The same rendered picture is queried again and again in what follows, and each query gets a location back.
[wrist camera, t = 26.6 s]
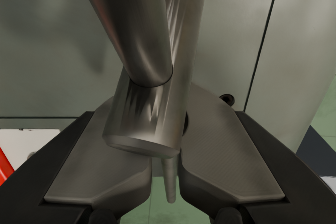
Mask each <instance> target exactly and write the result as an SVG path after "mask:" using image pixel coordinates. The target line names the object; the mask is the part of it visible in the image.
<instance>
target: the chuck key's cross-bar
mask: <svg viewBox="0 0 336 224"><path fill-rule="evenodd" d="M89 1H90V3H91V5H92V7H93V9H94V11H95V12H96V14H97V16H98V18H99V20H100V22H101V24H102V26H103V28H104V29H105V31H106V33H107V35H108V37H109V39H110V41H111V43H112V45H113V46H114V48H115V50H116V52H117V54H118V56H119V58H120V60H121V62H122V63H123V65H124V67H125V69H126V71H127V73H128V75H129V77H130V79H131V80H132V82H133V83H134V84H135V85H137V86H140V87H144V88H155V87H159V86H162V85H164V84H166V83H167V82H168V81H169V80H170V79H171V78H172V75H173V63H172V54H171V44H170V35H169V26H168V16H167V7H166V0H89ZM177 162H178V155H176V156H175V157H174V158H172V159H165V158H161V165H162V172H163V178H164V185H165V192H166V198H167V202H168V203H169V204H174V203H175V202H176V195H177Z"/></svg>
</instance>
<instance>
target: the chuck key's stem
mask: <svg viewBox="0 0 336 224"><path fill-rule="evenodd" d="M165 1H166V11H167V20H168V30H169V39H170V49H171V58H172V67H173V75H172V77H171V79H170V80H169V81H168V82H167V83H165V84H164V85H161V86H158V87H152V88H149V87H141V86H138V85H136V84H134V83H133V82H132V80H131V78H130V76H129V74H128V72H127V71H126V69H125V67H124V66H123V69H122V72H121V76H120V79H119V82H118V85H117V88H116V92H115V95H114V98H113V101H112V105H111V108H110V111H109V114H108V118H107V121H106V124H105V127H104V131H103V134H102V138H103V140H104V141H105V143H106V145H107V146H109V147H112V148H115V149H118V150H121V151H125V152H129V153H134V154H138V155H143V156H148V157H154V158H161V159H172V158H174V157H175V156H177V155H178V154H179V153H180V150H181V144H182V138H183V132H184V126H185V119H186V113H187V107H188V101H189V95H190V88H191V82H192V76H193V70H194V64H195V58H196V51H197V45H198V39H199V33H200V27H201V20H202V14H203V8H204V2H205V0H165Z"/></svg>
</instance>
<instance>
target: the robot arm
mask: <svg viewBox="0 0 336 224"><path fill-rule="evenodd" d="M113 99H114V96H113V97H111V98H110V99H108V100H107V101H106V102H104V103H103V104H102V105H101V106H100V107H99V108H97V109H96V110H95V111H86V112H85V113H84V114H83V115H81V116H80V117H79V118H78V119H76V120H75V121H74V122H73V123H72V124H70V125H69V126H68V127H67V128H65V129H64V130H63V131H62V132H61V133H59V134H58V135H57V136H56V137H55V138H53V139H52V140H51V141H50V142H48V143H47V144H46V145H45V146H44V147H42V148H41V149H40V150H39V151H37V152H36V153H35V154H34V155H33V156H31V157H30V158H29V159H28V160H27V161H26V162H25V163H23V164H22V165H21V166H20V167H19V168H18V169H17V170H16V171H15V172H14V173H13V174H12V175H11V176H10V177H9V178H8V179H7V180H6V181H5V182H4V183H3V184H2V185H1V186H0V224H120V222H121V217H123V216H124V215H126V214H127V213H129V212H130V211H132V210H134V209H135V208H137V207H138V206H140V205H141V204H143V203H145V202H146V201H147V200H148V199H149V197H150V195H151V189H152V176H153V163H152V157H151V156H145V155H140V154H135V153H131V152H127V151H123V150H119V149H116V148H113V147H110V146H108V145H107V144H106V143H105V141H104V139H103V138H102V135H103V132H104V129H105V125H106V122H107V119H108V116H109V112H110V109H111V106H112V103H113ZM178 177H179V189H180V195H181V197H182V198H183V199H184V200H185V201H186V202H187V203H189V204H190V205H192V206H194V207H195V208H197V209H199V210H200V211H202V212H204V213H205V214H207V215H208V216H209V219H210V223H211V224H336V194H335V193H334V192H333V190H332V189H331V188H330V187H329V186H328V185H327V184H326V183H325V182H324V181H323V179H322V178H321V177H320V176H319V175H318V174H317V173H316V172H315V171H314V170H313V169H312V168H311V167H310V166H308V165H307V164H306V163H305V162H304V161H303V160H302V159H301V158H300V157H298V156H297V155H296V154H295V153H294V152H292V151H291V150H290V149H289V148H288V147H286V146H285V145H284V144H283V143H282V142H280V141H279V140H278V139H277V138H275V137H274V136H273V135H272V134H271V133H269V132H268V131H267V130H266V129H264V128H263V127H262V126H261V125H260V124H258V123H257V122H256V121H255V120H254V119H252V118H251V117H250V116H249V115H247V114H246V113H245V112H244V111H235V110H234V109H233V108H232V107H230V106H229V105H228V104H227V103H226V102H224V101H223V100H222V99H220V98H219V97H218V96H216V95H214V94H213V93H211V92H209V91H208V90H206V89H204V88H202V87H200V86H198V85H196V84H194V83H192V82H191V86H190V92H189V98H188V104H187V111H186V117H185V123H184V129H183V136H182V141H181V148H180V153H179V161H178Z"/></svg>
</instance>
